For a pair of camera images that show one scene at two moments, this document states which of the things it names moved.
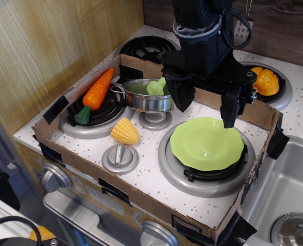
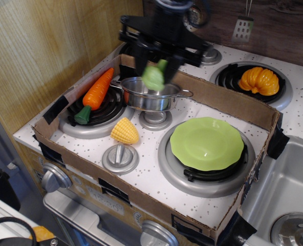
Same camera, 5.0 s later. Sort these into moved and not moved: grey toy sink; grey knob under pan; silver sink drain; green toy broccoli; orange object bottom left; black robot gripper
Moved: black robot gripper; green toy broccoli
Not moved: grey knob under pan; orange object bottom left; silver sink drain; grey toy sink
